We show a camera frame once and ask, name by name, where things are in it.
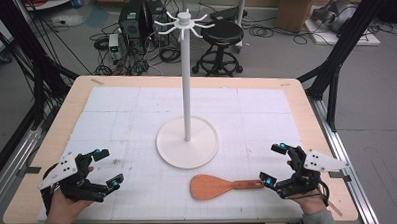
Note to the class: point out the white hook rack stand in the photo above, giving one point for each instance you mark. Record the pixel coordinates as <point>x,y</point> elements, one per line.
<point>186,92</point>

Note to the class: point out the black computer tower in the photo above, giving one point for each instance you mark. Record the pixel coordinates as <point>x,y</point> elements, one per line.
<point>156,16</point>
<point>130,19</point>

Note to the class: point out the white post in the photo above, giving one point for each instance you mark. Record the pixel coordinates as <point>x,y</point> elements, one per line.
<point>242,5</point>

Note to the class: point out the blue cylinder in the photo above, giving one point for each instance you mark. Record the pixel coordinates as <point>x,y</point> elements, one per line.
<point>76,2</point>

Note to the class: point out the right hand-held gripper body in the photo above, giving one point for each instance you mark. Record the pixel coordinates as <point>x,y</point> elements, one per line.
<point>321,161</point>

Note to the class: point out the white grid mat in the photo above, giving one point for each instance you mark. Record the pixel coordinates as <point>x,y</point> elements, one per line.
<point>120,128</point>

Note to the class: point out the wooden rice paddle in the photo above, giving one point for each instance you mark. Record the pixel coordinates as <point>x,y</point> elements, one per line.
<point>207,187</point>

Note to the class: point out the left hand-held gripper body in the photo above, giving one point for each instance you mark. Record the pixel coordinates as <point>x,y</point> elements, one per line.
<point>61,170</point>

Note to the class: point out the person's right hand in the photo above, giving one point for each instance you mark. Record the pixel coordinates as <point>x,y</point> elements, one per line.
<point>309,203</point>

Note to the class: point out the grey padded bag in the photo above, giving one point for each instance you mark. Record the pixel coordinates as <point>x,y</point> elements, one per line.
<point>336,13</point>

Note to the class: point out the black flat case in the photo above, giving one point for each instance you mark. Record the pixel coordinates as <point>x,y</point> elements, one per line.
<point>226,14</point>

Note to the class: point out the aluminium rail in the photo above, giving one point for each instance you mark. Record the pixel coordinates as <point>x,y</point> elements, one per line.
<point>344,153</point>
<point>11,165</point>

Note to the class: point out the black metal frame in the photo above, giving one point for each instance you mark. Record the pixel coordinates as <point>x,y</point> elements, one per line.
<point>344,43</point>
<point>40,80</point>

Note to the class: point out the black round stool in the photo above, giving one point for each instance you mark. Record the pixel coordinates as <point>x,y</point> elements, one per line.
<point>222,32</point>

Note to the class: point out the person's left hand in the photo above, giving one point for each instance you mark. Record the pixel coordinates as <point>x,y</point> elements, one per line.
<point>64,208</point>

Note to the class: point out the white power supply box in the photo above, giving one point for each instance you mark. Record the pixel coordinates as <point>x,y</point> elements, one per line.
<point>113,45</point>

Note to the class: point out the clear plastic bag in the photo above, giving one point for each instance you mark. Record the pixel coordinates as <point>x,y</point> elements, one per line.
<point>66,20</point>

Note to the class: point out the large closed cardboard box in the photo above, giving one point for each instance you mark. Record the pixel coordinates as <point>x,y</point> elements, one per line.
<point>294,10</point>

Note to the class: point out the white round table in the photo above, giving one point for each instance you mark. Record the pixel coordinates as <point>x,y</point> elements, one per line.
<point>54,3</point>

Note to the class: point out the white foam board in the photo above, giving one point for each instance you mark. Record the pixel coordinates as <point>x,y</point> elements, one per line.
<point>367,39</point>

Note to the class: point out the black tape piece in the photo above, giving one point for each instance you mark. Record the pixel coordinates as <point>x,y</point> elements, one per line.
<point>33,170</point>
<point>340,176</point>

